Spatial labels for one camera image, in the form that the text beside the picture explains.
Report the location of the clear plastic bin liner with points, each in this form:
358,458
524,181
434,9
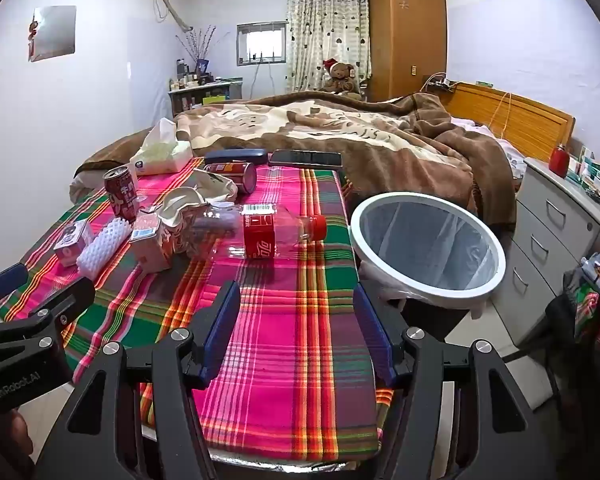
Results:
430,245

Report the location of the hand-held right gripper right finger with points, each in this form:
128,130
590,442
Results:
375,330

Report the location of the paper cup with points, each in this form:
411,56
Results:
215,187
180,205

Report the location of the air conditioner pipe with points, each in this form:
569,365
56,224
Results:
172,10

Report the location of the brown patterned blanket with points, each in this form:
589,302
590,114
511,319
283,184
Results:
380,160

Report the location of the red container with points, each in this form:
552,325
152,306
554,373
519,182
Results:
560,162

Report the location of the brown teddy bear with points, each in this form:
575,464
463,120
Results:
341,77

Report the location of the clear plastic cola bottle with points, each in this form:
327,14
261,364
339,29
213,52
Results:
260,235

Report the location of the dark chair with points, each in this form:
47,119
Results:
570,320

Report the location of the dark blue glasses case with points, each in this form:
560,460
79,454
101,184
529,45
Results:
235,156

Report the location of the white mattress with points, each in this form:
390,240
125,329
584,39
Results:
82,187

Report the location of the shelf with bottles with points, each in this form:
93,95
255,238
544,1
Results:
205,95

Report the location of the pile of small boxes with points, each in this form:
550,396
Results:
592,172

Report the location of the heart patterned curtain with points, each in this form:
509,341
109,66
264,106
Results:
320,25

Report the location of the small barred window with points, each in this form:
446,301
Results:
262,42

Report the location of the pink pillow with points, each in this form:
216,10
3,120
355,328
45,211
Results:
472,125

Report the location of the white foam block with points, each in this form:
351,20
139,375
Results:
102,247

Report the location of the red drink can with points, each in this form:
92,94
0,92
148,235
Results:
122,200
240,176

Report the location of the white power strip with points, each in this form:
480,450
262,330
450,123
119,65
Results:
437,81

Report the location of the plaid cloth bag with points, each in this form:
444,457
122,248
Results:
592,310

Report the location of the dried branches in vase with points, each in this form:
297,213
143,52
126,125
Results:
200,45

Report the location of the plaid tablecloth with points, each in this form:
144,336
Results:
290,360

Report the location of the silver wall poster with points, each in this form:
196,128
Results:
55,32

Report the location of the white round trash bin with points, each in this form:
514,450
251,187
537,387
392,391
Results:
432,302

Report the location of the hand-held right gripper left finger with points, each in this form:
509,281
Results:
222,325

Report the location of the pink drink carton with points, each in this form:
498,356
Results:
150,250

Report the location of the wooden wardrobe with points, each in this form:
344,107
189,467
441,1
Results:
405,35

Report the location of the soft tissue pack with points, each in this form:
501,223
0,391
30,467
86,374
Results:
160,160

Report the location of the black smartphone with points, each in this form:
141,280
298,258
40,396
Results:
305,159

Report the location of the grey drawer cabinet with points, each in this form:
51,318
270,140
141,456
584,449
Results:
545,240

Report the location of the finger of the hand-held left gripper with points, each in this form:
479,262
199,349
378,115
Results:
65,300
2,281

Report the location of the wooden headboard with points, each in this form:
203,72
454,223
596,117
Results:
525,120

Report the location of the small pink box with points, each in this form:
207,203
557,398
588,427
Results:
72,245

